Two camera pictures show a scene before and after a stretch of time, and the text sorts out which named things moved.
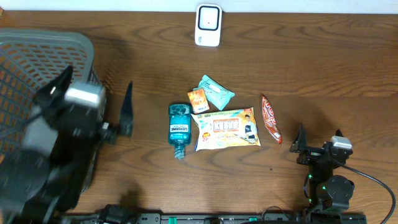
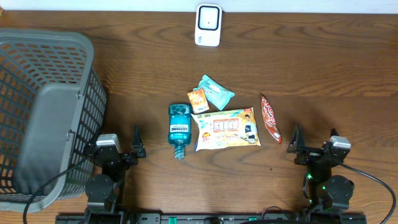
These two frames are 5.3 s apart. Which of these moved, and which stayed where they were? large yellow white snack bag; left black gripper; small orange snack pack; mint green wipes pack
Moved: left black gripper
Stayed: large yellow white snack bag; small orange snack pack; mint green wipes pack
